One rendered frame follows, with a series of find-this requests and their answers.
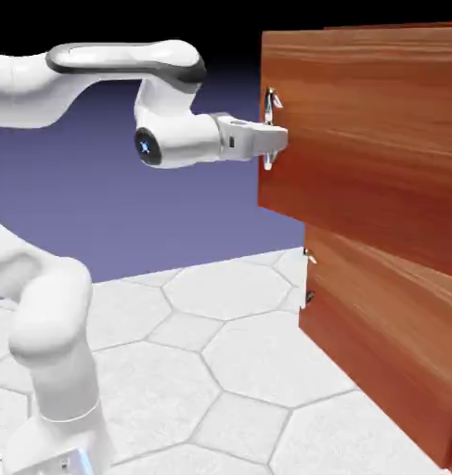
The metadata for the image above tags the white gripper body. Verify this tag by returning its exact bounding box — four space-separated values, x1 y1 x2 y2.
250 122 289 159

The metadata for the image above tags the long curved silver handle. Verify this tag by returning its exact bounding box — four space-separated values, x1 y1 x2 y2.
261 87 285 172

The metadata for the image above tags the large wooden cabinet door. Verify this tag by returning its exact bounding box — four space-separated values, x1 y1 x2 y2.
257 25 452 280

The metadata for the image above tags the wooden cabinet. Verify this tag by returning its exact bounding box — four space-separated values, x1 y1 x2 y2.
257 20 452 475

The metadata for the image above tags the small wooden cabinet door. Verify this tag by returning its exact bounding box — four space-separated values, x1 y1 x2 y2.
298 223 452 469

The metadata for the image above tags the short curved silver handle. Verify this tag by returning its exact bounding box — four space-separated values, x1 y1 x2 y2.
302 247 318 309

